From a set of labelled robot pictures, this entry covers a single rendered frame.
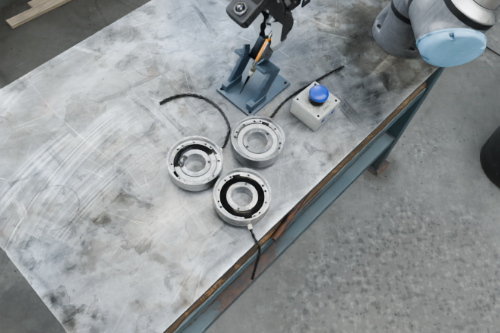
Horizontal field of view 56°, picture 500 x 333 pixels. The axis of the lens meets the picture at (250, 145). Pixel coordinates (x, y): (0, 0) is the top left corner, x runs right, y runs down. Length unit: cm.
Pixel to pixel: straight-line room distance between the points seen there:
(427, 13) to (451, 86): 134
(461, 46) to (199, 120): 52
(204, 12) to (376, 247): 105
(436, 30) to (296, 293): 104
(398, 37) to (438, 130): 104
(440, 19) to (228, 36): 46
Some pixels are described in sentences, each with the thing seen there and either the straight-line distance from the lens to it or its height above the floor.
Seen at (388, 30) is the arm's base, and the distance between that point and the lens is 115.
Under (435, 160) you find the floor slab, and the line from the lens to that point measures 205.
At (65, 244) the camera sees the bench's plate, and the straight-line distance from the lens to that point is 90.
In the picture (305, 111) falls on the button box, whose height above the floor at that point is 84.
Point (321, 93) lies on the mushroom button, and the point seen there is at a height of 87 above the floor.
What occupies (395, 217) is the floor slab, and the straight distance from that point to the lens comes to 187.
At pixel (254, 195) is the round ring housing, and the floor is 83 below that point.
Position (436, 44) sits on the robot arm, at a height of 99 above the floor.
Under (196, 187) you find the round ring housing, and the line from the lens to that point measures 87.
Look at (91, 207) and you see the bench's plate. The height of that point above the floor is 80.
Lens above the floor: 162
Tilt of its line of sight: 59 degrees down
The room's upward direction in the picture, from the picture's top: 8 degrees clockwise
